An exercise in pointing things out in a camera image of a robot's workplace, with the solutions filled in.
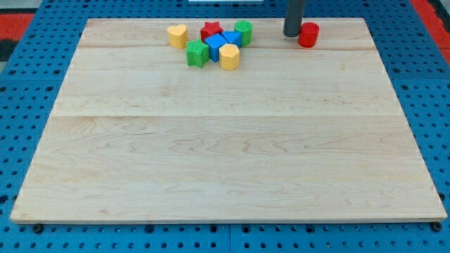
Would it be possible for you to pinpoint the light wooden board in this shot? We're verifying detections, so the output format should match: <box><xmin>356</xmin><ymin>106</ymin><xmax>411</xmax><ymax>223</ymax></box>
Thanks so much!
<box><xmin>10</xmin><ymin>18</ymin><xmax>447</xmax><ymax>224</ymax></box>

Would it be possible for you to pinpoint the green star block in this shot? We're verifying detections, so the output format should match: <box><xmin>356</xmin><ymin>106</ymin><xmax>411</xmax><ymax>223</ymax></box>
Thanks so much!
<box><xmin>186</xmin><ymin>39</ymin><xmax>210</xmax><ymax>68</ymax></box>

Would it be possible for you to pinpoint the red cylinder block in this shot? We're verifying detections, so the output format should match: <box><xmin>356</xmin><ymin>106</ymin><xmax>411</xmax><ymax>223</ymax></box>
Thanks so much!
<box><xmin>297</xmin><ymin>22</ymin><xmax>320</xmax><ymax>48</ymax></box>

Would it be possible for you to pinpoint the yellow heart block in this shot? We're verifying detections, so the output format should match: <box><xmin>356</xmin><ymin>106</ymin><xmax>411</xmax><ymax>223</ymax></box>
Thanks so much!
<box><xmin>167</xmin><ymin>24</ymin><xmax>188</xmax><ymax>49</ymax></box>

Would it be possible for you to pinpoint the yellow hexagon block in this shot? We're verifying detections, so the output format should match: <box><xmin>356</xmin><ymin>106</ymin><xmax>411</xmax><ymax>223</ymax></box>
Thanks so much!
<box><xmin>219</xmin><ymin>44</ymin><xmax>240</xmax><ymax>70</ymax></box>

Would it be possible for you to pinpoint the red star block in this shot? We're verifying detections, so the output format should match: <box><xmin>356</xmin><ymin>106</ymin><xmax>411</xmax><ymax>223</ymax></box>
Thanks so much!
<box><xmin>200</xmin><ymin>21</ymin><xmax>224</xmax><ymax>42</ymax></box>

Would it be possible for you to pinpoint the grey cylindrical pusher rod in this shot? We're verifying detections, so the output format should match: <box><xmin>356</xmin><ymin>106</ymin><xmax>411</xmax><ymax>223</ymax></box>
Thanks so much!
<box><xmin>283</xmin><ymin>0</ymin><xmax>307</xmax><ymax>37</ymax></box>

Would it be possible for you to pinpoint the blue triangle block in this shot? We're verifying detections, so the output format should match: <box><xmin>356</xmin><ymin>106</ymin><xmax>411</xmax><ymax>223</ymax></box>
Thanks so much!
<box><xmin>221</xmin><ymin>31</ymin><xmax>242</xmax><ymax>48</ymax></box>

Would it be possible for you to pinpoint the blue cube block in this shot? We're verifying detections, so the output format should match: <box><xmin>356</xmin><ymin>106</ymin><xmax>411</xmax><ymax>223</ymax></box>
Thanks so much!
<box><xmin>205</xmin><ymin>34</ymin><xmax>228</xmax><ymax>62</ymax></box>

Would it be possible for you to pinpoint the green cylinder block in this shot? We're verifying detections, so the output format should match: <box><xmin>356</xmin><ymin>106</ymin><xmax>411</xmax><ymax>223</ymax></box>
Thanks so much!
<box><xmin>234</xmin><ymin>20</ymin><xmax>253</xmax><ymax>46</ymax></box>

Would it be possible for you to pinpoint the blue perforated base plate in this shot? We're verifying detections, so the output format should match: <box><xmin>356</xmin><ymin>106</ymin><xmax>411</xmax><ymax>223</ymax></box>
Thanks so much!
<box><xmin>1</xmin><ymin>0</ymin><xmax>449</xmax><ymax>252</ymax></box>

